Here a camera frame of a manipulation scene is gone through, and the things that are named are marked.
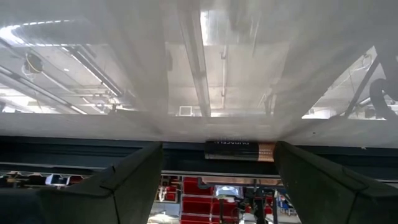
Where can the black copper battery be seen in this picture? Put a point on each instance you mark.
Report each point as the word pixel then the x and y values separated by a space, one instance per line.
pixel 233 151

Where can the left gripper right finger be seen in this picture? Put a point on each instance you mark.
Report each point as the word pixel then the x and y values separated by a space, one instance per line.
pixel 326 193

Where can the red storage bin rack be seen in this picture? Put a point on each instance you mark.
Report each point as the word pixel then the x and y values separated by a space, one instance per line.
pixel 199 199

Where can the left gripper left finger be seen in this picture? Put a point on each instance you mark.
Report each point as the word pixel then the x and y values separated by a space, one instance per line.
pixel 93 199

